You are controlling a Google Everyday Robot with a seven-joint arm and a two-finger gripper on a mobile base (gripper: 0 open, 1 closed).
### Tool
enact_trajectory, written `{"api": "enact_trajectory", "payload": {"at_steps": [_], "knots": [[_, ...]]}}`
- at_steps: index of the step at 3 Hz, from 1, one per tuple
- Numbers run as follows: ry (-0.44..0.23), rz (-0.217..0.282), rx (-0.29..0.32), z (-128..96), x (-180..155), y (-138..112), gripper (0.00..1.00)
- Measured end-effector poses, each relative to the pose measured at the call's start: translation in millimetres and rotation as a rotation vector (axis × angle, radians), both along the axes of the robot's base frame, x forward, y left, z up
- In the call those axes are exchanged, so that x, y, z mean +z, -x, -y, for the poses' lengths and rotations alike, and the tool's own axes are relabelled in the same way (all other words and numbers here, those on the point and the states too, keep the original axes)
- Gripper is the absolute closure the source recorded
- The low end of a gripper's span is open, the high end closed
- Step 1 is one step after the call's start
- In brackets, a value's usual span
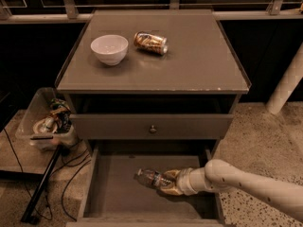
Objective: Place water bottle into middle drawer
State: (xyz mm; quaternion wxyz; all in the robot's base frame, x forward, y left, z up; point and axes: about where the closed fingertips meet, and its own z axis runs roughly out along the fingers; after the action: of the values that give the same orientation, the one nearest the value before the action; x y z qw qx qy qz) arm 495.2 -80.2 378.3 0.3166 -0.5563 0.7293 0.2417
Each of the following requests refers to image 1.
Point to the clear plastic storage bin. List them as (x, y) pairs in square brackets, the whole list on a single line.
[(37, 110)]

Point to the clutter of items in bin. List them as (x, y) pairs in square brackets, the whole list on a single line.
[(57, 120)]

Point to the clear plastic water bottle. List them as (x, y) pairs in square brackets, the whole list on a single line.
[(152, 178)]

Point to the grey wooden nightstand cabinet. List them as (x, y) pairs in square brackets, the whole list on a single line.
[(200, 74)]

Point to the round brass drawer knob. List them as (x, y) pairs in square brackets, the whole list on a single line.
[(153, 129)]

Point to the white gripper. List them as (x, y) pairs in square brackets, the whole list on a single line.
[(184, 181)]

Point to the grey upper drawer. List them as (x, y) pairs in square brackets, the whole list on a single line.
[(136, 126)]

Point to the metal window railing frame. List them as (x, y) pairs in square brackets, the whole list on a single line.
[(73, 11)]

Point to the white ceramic bowl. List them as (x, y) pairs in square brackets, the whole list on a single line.
[(110, 49)]

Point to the gold soda can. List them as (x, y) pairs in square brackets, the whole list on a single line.
[(151, 43)]

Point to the black metal stand leg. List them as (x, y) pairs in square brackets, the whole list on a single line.
[(27, 217)]

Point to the open grey lower drawer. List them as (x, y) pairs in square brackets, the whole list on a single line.
[(114, 197)]

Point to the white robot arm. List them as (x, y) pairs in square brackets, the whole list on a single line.
[(219, 176)]

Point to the white cylindrical post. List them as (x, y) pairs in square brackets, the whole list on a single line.
[(287, 84)]

